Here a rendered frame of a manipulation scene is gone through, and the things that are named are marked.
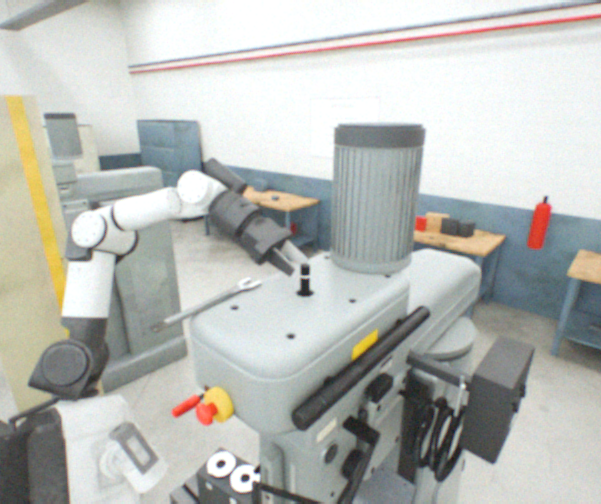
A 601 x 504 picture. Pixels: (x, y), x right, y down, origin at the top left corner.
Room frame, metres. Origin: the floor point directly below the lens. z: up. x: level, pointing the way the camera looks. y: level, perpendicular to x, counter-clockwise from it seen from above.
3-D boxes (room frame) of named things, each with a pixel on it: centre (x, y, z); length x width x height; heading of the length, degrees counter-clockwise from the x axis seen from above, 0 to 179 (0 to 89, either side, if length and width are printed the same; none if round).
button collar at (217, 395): (0.52, 0.14, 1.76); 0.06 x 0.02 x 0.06; 49
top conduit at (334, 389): (0.62, -0.14, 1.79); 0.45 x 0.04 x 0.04; 139
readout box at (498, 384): (0.70, -0.46, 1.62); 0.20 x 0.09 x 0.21; 139
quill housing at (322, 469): (0.70, -0.01, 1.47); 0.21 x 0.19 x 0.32; 49
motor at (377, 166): (0.88, -0.18, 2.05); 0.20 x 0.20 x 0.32
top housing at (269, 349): (0.71, -0.02, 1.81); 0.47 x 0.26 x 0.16; 139
